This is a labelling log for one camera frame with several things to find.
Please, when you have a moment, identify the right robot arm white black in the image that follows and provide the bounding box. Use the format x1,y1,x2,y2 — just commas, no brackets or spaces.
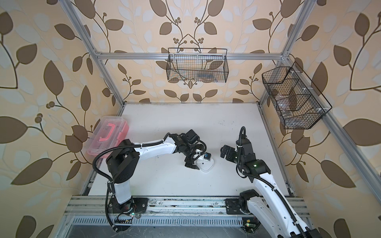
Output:
220,138,322,238

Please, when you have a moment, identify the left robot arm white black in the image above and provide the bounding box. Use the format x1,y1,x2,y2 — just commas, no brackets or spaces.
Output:
92,130,214,208

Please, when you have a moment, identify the pink clear plastic box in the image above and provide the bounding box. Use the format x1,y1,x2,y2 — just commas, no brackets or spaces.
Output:
84,116,129,157

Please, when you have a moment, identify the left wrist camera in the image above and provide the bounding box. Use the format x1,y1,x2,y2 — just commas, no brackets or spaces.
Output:
203,153,211,161

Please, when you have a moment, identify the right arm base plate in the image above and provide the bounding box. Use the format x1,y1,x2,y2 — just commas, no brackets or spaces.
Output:
225,198,251,215

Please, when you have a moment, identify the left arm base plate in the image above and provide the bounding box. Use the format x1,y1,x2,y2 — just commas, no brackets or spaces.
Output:
106,197,148,214

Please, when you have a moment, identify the black wire basket right wall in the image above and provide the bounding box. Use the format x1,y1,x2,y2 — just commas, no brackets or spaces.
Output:
262,62,332,130

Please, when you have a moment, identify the black wire basket wall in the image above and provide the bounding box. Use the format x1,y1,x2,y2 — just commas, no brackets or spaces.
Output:
165,47,229,83
262,62,332,130

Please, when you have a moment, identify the black wire basket back wall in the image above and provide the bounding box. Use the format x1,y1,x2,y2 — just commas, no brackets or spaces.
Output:
165,47,229,83

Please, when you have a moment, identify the aluminium mounting rail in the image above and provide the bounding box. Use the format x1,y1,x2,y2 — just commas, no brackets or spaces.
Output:
63,195,310,218

